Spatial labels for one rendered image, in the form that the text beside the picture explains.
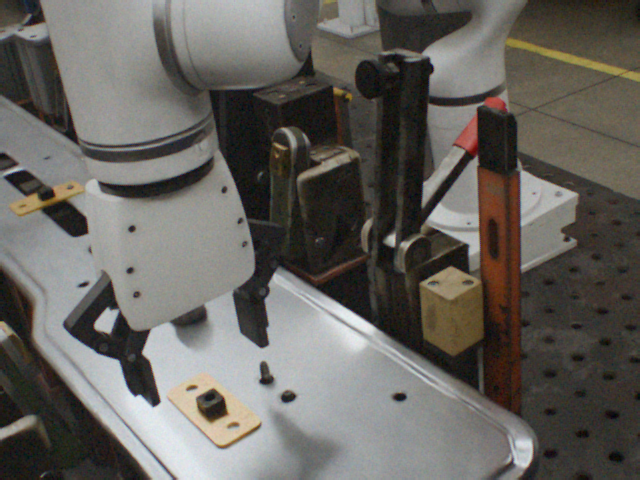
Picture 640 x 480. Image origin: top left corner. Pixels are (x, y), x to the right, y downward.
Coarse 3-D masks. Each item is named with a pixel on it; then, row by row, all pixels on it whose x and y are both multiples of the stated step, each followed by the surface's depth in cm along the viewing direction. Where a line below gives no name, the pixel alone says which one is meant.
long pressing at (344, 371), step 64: (0, 128) 125; (0, 192) 105; (0, 256) 91; (64, 256) 89; (320, 320) 74; (64, 384) 72; (256, 384) 67; (320, 384) 66; (384, 384) 66; (448, 384) 64; (128, 448) 63; (192, 448) 62; (256, 448) 61; (320, 448) 60; (384, 448) 60; (448, 448) 59; (512, 448) 58
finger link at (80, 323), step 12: (108, 276) 56; (96, 288) 56; (108, 288) 55; (84, 300) 56; (96, 300) 55; (108, 300) 56; (72, 312) 56; (84, 312) 55; (96, 312) 55; (72, 324) 55; (84, 324) 55; (72, 336) 55; (84, 336) 56; (96, 336) 56
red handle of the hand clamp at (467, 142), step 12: (504, 108) 72; (468, 132) 72; (456, 144) 72; (468, 144) 72; (456, 156) 72; (468, 156) 72; (444, 168) 72; (456, 168) 72; (432, 180) 72; (444, 180) 71; (432, 192) 71; (444, 192) 72; (432, 204) 71; (384, 240) 71
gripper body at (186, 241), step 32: (224, 160) 56; (96, 192) 54; (128, 192) 52; (160, 192) 52; (192, 192) 55; (224, 192) 56; (96, 224) 54; (128, 224) 53; (160, 224) 54; (192, 224) 55; (224, 224) 57; (96, 256) 56; (128, 256) 54; (160, 256) 55; (192, 256) 56; (224, 256) 58; (128, 288) 55; (160, 288) 56; (192, 288) 57; (224, 288) 59; (128, 320) 56; (160, 320) 57
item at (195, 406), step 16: (192, 384) 68; (208, 384) 68; (176, 400) 66; (192, 400) 66; (208, 400) 65; (224, 400) 65; (192, 416) 65; (208, 416) 64; (224, 416) 64; (240, 416) 64; (256, 416) 64; (208, 432) 63; (224, 432) 63; (240, 432) 62
